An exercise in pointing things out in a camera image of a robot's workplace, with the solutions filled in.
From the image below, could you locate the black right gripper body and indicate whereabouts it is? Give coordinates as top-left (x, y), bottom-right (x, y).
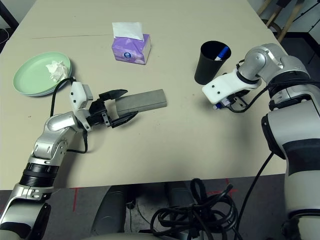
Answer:
top-left (219, 89), bottom-right (251, 113)

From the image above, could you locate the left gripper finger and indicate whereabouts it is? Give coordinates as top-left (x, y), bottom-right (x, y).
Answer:
top-left (98, 88), bottom-right (129, 102)
top-left (109, 111), bottom-right (139, 129)

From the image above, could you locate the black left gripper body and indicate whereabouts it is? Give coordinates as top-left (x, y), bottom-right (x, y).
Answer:
top-left (86, 98), bottom-right (118, 128)

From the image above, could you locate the grey glasses case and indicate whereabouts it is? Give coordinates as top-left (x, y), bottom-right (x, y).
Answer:
top-left (113, 88), bottom-right (168, 120)

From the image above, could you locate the white tissue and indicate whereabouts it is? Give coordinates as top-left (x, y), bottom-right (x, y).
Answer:
top-left (45, 60), bottom-right (70, 82)

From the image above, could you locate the light green plate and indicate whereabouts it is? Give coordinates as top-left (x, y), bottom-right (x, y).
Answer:
top-left (12, 51), bottom-right (73, 96)

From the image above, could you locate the black plastic cup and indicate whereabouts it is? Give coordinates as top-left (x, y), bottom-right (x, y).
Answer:
top-left (194, 40), bottom-right (232, 85)

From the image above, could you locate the purple tissue box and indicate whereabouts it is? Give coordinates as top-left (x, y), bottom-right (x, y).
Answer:
top-left (111, 21), bottom-right (152, 66)

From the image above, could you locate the wooden stool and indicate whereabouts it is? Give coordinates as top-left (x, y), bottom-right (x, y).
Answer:
top-left (257, 0), bottom-right (303, 43)

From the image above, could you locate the black jacket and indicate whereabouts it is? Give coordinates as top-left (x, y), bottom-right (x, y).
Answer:
top-left (274, 0), bottom-right (295, 8)

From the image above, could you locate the beige side table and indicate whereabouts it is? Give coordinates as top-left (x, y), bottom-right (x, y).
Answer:
top-left (0, 3), bottom-right (20, 29)

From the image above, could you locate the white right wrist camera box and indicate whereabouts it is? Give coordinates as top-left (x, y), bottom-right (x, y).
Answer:
top-left (201, 68), bottom-right (262, 105)

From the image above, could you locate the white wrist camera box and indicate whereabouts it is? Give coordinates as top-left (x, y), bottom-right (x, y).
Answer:
top-left (69, 81), bottom-right (94, 132)
top-left (201, 68), bottom-right (262, 105)

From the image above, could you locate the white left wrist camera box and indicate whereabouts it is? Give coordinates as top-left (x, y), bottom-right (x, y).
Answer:
top-left (69, 81), bottom-right (94, 132)

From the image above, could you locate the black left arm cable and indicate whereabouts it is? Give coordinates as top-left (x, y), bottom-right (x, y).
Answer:
top-left (49, 77), bottom-right (89, 155)

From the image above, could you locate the black tangled cable bundle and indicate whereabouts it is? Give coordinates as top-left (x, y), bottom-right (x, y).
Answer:
top-left (149, 177), bottom-right (242, 240)

